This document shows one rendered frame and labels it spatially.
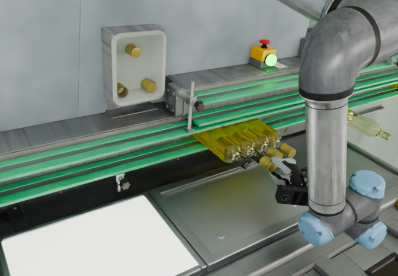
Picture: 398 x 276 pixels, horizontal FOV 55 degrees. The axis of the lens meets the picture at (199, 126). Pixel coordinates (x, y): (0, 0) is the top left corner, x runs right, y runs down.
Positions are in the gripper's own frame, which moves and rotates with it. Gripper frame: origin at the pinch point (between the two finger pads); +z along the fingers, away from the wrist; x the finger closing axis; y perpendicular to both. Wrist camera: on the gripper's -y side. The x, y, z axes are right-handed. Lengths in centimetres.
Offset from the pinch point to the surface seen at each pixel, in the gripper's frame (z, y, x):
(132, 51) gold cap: 37, -29, 27
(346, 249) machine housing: -24.7, 11.1, -17.2
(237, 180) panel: 11.9, -1.3, -12.8
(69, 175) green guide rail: 27, -52, -5
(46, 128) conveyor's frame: 39, -55, 5
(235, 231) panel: -6.8, -16.7, -13.1
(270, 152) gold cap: 4.9, 4.3, 0.9
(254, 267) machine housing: -19.2, -20.3, -13.3
